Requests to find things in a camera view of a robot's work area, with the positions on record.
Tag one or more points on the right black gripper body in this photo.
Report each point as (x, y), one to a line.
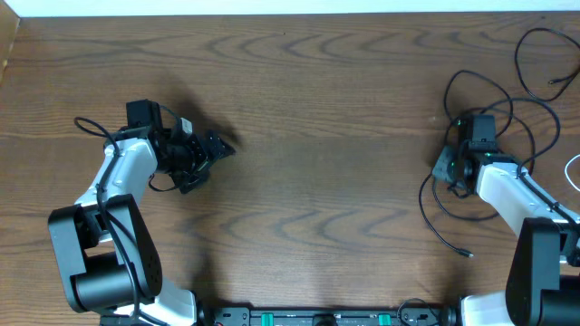
(443, 165)

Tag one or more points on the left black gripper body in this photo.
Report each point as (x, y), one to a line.
(199, 157)

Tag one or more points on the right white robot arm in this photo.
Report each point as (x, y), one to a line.
(537, 293)

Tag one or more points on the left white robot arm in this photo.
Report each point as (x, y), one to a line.
(106, 257)

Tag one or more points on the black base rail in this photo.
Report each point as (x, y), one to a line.
(413, 315)

